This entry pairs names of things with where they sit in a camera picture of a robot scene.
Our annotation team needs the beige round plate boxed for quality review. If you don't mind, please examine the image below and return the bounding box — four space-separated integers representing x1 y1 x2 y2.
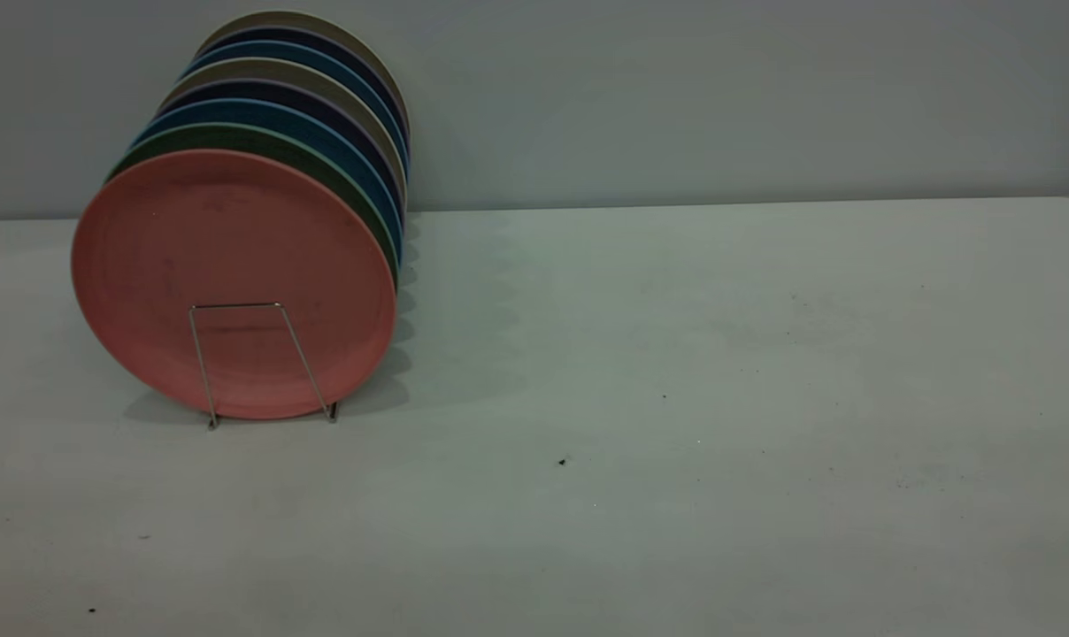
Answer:
161 57 408 209
196 11 411 142

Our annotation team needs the blue round plate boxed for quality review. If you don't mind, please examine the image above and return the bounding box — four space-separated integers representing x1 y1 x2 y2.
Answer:
130 97 403 262
183 40 409 173

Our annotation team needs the dark purple round plate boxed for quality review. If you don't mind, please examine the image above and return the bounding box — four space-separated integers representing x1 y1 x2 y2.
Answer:
200 27 410 147
157 78 405 222

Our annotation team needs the metal wire plate rack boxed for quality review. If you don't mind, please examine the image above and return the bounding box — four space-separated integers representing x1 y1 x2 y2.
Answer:
189 303 339 431

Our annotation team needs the pink round plate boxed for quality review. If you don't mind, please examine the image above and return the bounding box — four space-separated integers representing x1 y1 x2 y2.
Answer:
72 149 397 420

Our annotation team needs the green round plate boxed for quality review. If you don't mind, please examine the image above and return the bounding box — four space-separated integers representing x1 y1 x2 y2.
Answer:
105 122 400 284

